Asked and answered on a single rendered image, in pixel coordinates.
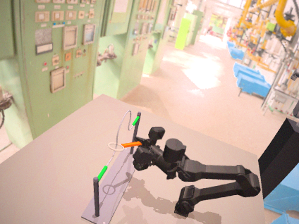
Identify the orange handle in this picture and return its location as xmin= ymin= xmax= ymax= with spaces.
xmin=108 ymin=142 xmax=141 ymax=151

